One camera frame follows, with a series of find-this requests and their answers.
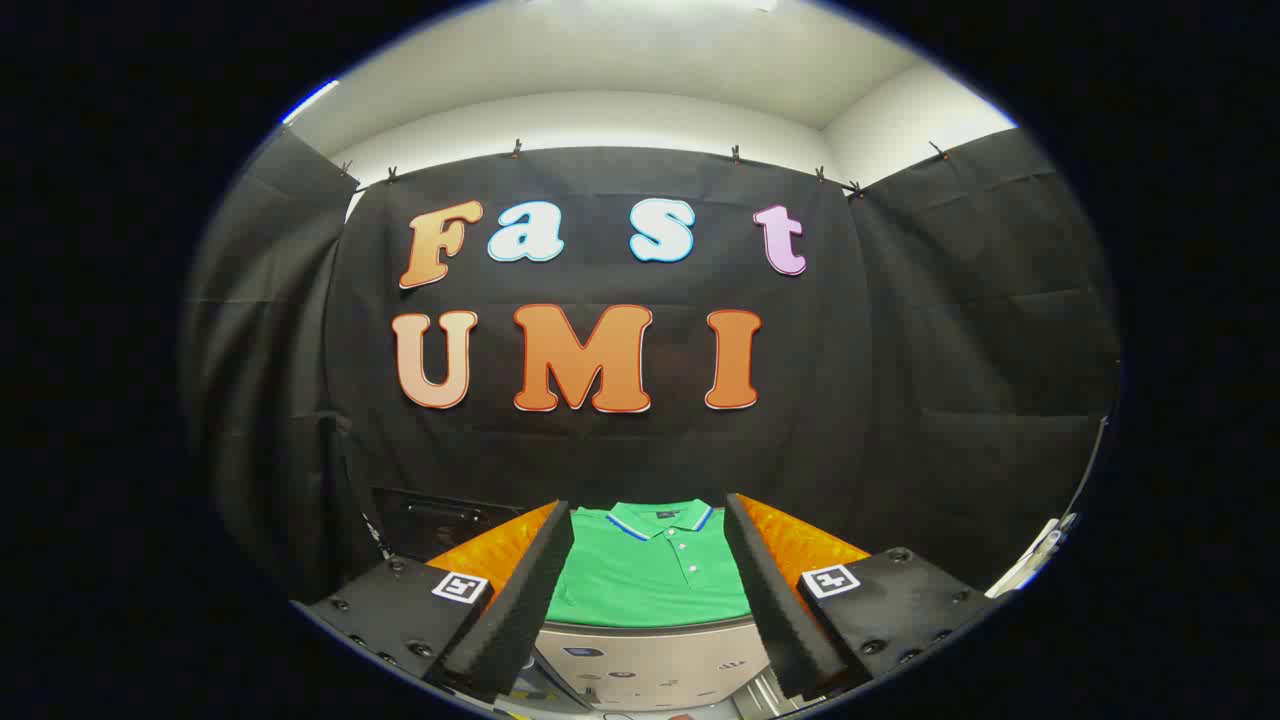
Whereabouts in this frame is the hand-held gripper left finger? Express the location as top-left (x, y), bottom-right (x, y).
top-left (290, 498), bottom-right (578, 705)

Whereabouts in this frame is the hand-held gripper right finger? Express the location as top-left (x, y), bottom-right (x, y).
top-left (724, 491), bottom-right (1003, 703)

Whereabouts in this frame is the dark glass washing machine lid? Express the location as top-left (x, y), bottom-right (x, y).
top-left (368, 487), bottom-right (531, 563)

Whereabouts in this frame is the green polo shirt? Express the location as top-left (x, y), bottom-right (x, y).
top-left (545, 500), bottom-right (753, 629)

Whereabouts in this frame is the black backdrop cloth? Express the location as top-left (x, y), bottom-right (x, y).
top-left (178, 125), bottom-right (1123, 606)

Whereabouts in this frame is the white object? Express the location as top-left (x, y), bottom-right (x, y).
top-left (985, 512), bottom-right (1079, 601)

